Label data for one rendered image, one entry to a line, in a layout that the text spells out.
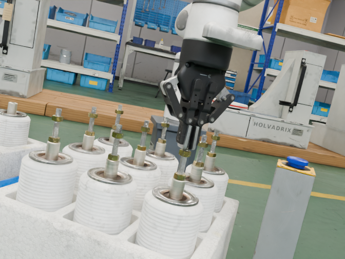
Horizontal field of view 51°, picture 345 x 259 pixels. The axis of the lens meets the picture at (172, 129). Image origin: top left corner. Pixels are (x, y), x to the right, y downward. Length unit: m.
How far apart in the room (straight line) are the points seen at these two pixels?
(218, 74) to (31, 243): 0.39
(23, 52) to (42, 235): 2.08
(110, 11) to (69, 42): 1.18
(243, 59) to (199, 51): 6.53
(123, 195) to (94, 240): 0.08
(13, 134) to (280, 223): 0.67
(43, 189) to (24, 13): 2.06
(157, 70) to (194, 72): 8.38
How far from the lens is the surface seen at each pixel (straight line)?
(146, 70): 8.88
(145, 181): 0.69
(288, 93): 2.96
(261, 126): 2.76
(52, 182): 0.64
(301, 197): 0.72
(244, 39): 0.50
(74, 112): 2.45
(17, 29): 2.62
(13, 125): 0.99
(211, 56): 0.52
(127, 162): 0.71
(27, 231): 0.64
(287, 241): 0.74
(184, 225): 0.55
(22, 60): 2.62
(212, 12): 0.52
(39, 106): 2.48
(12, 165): 0.97
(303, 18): 5.93
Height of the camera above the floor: 0.44
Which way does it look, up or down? 9 degrees down
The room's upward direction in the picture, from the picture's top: 12 degrees clockwise
